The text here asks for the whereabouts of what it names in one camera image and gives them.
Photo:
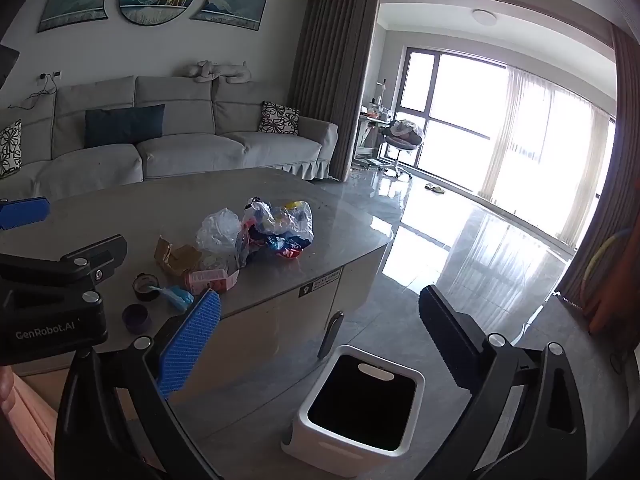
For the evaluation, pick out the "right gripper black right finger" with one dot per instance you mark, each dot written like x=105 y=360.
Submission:
x=458 y=339

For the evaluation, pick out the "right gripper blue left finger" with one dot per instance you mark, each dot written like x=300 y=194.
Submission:
x=186 y=341

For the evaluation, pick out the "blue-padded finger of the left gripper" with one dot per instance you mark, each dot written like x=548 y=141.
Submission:
x=16 y=213

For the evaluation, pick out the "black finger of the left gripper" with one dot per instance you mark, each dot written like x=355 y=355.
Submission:
x=100 y=258

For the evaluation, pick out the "black tape roll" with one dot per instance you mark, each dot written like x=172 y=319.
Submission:
x=146 y=287

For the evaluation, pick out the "purple plastic cup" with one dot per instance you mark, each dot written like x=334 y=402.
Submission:
x=136 y=318

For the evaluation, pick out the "blue zip plastic bag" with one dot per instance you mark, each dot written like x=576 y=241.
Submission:
x=179 y=298

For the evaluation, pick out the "torn brown cardboard piece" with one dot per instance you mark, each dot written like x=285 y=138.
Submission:
x=176 y=261

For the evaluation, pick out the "pink paper carton box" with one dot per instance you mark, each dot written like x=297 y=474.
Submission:
x=217 y=280

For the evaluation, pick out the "clear plastic bag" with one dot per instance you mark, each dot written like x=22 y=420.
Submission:
x=218 y=234

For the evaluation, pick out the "bag of colourful trash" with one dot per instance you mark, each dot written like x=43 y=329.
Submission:
x=285 y=231

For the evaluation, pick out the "white square trash bin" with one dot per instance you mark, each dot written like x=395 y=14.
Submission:
x=360 y=414

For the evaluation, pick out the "floral cushion left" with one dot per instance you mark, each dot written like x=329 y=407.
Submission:
x=10 y=149

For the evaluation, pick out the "floral cushion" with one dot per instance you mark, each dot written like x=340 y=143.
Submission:
x=10 y=149
x=278 y=119

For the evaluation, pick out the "dark teal cushion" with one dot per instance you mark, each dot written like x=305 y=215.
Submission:
x=129 y=125

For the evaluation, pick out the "cabinet label sticker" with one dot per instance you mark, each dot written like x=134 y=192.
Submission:
x=318 y=283

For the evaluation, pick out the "orange giraffe toy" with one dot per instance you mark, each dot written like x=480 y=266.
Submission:
x=618 y=293

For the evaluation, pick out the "slippers on floor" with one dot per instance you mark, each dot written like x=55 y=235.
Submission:
x=434 y=188

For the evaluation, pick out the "white sheer curtain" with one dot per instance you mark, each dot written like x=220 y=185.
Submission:
x=546 y=164

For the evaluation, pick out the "brown curtain right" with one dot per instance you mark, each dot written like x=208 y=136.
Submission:
x=619 y=201

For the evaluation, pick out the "brown curtain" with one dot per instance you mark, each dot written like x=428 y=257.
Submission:
x=330 y=69
x=619 y=201

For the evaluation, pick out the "grey plush toy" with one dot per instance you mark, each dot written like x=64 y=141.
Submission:
x=205 y=71

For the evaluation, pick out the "floral cushion right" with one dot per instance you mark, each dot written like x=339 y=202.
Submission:
x=278 y=119

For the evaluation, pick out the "office chair with clothes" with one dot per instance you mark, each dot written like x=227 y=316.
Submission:
x=405 y=136

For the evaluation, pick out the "small desk with items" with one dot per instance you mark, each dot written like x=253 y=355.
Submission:
x=373 y=116

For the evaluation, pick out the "brown curtain left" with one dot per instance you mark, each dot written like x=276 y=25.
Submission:
x=330 y=69

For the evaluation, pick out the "round ceiling lamp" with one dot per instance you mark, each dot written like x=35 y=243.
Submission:
x=484 y=17

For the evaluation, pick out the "wall socket with cable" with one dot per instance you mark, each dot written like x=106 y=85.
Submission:
x=49 y=88

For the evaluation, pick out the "black cabinet handle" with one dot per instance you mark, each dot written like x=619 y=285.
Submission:
x=334 y=326

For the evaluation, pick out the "right wall painting panel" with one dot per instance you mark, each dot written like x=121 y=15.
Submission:
x=245 y=14

